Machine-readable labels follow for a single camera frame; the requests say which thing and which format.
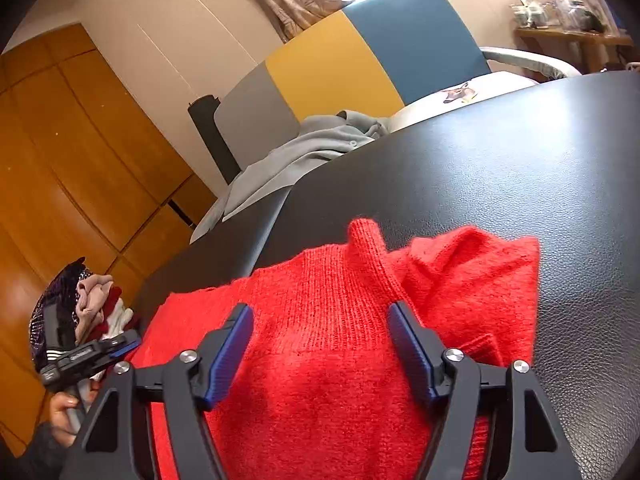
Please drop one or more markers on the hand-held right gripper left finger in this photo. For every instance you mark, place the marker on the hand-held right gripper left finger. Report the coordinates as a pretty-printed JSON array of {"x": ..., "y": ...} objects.
[{"x": 232, "y": 355}]

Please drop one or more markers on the red knit sweater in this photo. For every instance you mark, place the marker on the red knit sweater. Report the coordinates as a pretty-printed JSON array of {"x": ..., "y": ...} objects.
[{"x": 325, "y": 320}]

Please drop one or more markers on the person's left hand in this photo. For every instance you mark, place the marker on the person's left hand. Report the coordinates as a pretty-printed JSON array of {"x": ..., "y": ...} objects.
[{"x": 61, "y": 412}]

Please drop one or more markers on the grey garment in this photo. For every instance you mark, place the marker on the grey garment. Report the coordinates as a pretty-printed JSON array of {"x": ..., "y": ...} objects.
[{"x": 290, "y": 160}]

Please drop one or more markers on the wooden wardrobe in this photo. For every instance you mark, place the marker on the wooden wardrobe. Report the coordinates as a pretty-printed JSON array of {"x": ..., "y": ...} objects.
[{"x": 75, "y": 160}]

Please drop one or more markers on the grey yellow blue sofa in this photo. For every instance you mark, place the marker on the grey yellow blue sofa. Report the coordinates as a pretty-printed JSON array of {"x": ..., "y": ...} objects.
[{"x": 400, "y": 45}]

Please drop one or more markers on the wooden desk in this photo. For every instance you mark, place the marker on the wooden desk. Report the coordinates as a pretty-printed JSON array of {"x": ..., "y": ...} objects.
[{"x": 575, "y": 36}]

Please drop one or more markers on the person's left forearm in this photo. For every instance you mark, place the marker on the person's left forearm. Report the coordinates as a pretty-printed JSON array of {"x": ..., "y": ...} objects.
[{"x": 42, "y": 452}]

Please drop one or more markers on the dark grey rolled mat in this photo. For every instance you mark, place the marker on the dark grey rolled mat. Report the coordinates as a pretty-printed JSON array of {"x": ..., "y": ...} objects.
[{"x": 210, "y": 135}]

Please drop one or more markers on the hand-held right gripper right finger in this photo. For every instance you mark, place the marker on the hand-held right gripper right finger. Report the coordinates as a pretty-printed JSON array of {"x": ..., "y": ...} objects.
[{"x": 412, "y": 355}]

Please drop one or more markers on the pile of mixed clothes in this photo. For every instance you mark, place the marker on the pile of mixed clothes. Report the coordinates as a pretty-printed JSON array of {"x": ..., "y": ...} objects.
[{"x": 95, "y": 300}]

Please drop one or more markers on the group of bottles and jars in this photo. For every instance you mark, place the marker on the group of bottles and jars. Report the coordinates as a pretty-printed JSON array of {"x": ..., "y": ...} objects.
[{"x": 565, "y": 10}]

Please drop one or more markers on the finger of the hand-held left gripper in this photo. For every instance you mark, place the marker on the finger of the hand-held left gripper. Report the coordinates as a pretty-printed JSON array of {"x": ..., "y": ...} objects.
[{"x": 122, "y": 346}]

